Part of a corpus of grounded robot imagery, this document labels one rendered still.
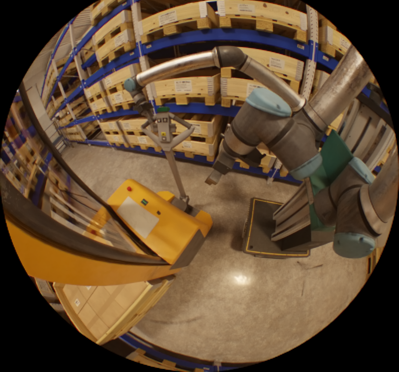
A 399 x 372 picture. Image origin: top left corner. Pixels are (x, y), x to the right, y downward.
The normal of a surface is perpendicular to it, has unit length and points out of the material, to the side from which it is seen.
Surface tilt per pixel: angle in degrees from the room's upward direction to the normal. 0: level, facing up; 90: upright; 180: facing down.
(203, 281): 0
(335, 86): 79
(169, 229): 0
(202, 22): 90
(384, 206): 95
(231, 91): 90
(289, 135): 57
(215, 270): 0
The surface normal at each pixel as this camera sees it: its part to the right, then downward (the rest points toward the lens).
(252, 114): -0.78, 0.47
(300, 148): -0.38, 0.24
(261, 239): -0.07, -0.64
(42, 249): 0.85, 0.37
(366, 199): -0.75, -0.65
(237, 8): -0.33, 0.74
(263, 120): -0.53, 0.61
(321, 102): -0.95, 0.15
